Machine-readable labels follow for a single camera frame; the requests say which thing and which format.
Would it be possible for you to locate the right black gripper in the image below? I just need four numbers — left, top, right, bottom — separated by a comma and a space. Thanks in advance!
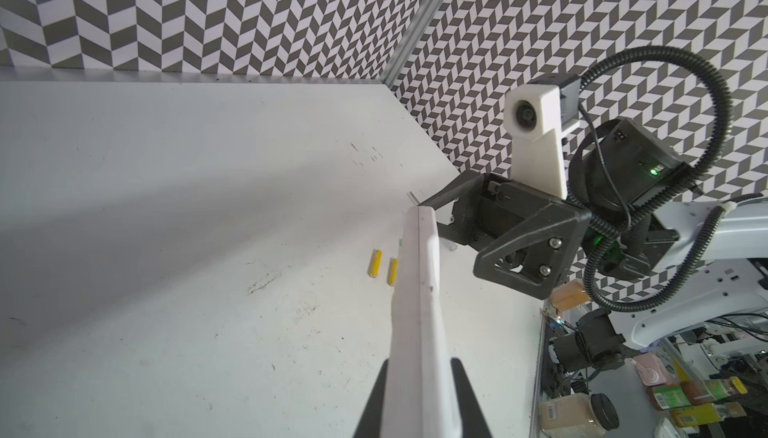
419, 171, 592, 300

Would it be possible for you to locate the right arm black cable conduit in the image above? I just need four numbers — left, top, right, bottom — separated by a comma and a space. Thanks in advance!
566, 46, 768, 313

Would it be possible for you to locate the middle cylinder black cap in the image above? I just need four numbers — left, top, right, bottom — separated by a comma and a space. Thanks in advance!
538, 392, 621, 438

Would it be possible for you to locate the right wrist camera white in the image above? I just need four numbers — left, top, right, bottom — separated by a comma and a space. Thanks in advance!
503, 73, 581, 199

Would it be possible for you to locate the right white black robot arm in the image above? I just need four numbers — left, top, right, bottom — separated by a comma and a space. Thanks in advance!
426, 118, 767, 371

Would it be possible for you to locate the yellow AAA battery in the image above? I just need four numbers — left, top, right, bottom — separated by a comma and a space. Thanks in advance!
386, 258, 398, 287
367, 249, 382, 278

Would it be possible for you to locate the right wooden cylinder black cap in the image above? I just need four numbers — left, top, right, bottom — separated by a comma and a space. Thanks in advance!
550, 279, 590, 312

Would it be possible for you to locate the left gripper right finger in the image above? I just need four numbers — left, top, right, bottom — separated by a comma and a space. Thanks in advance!
451, 358, 492, 438

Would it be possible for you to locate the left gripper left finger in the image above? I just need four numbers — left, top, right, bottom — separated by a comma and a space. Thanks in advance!
353, 359, 389, 438

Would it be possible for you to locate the white remote with green buttons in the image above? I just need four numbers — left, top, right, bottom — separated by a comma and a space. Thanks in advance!
380, 206, 462, 437

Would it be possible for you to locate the small silver screwdriver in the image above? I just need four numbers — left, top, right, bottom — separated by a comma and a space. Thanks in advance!
407, 191, 420, 206

